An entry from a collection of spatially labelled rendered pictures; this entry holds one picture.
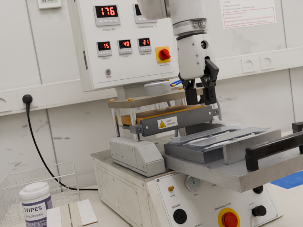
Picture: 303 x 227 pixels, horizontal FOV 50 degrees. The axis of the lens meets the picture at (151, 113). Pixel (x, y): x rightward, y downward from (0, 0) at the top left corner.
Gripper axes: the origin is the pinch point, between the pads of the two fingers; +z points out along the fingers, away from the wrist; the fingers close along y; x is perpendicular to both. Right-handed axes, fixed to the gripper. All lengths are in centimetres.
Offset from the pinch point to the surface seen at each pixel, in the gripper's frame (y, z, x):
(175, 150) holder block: -1.8, 10.5, 10.1
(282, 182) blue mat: 11, 34, -36
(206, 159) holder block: -12.9, 11.1, 9.4
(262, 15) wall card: 55, -30, -80
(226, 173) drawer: -20.8, 12.1, 10.9
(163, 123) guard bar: 10.9, 5.6, 5.6
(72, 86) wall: 68, -9, 16
